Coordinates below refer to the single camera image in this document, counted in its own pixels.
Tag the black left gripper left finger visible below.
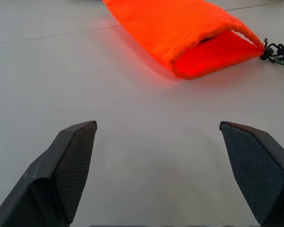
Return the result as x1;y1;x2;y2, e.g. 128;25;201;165
0;121;98;227

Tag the orange drawstring bag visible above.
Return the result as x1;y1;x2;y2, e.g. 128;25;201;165
102;0;266;80

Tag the black drawstring cord with toggle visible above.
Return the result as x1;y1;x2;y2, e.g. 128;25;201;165
259;37;284;62

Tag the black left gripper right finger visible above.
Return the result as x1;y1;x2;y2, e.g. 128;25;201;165
219;121;284;227

